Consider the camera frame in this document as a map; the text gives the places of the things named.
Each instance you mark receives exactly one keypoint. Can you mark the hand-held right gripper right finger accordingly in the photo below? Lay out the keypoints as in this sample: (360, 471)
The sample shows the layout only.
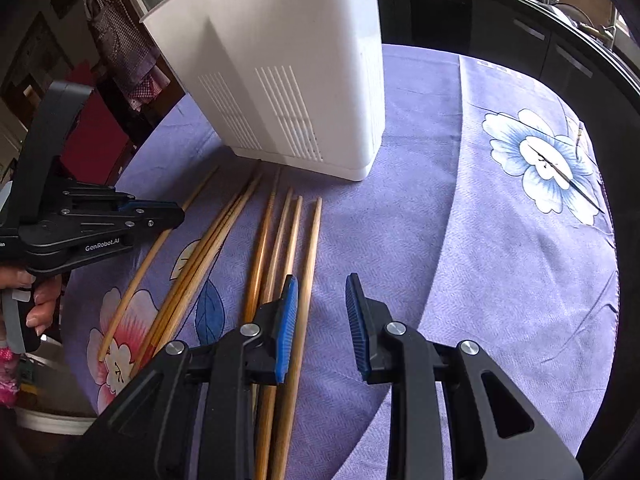
(355, 330)

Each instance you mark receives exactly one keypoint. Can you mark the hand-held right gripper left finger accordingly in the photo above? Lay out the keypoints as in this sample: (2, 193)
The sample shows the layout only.
(286, 332)

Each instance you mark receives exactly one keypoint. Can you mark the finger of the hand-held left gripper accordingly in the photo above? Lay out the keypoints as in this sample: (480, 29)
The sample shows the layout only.
(150, 215)
(95, 195)

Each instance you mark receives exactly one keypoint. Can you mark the bunch of bamboo chopsticks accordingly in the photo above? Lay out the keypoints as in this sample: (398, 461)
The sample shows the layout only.
(311, 260)

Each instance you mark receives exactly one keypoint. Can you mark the white plastic utensil holder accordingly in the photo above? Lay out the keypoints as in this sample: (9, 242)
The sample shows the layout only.
(280, 35)

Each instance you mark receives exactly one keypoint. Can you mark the person's left hand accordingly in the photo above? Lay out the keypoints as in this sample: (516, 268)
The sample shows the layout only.
(42, 305)

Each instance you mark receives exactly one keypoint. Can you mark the red garment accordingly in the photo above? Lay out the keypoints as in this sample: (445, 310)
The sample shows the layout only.
(95, 130)

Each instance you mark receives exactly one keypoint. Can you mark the purple floral tablecloth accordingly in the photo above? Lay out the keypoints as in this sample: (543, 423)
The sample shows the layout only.
(425, 240)

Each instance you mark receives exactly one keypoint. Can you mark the checkered hanging apron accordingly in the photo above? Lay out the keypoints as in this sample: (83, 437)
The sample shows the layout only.
(112, 35)

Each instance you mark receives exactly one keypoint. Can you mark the white plastic bucket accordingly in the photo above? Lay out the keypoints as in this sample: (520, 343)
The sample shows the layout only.
(50, 410)

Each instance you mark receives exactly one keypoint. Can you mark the black kitchen base cabinets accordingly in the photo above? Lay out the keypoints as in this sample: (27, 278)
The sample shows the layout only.
(450, 15)

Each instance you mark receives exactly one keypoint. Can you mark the dark pan with glass lid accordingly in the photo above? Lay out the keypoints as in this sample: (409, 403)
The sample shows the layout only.
(575, 14)

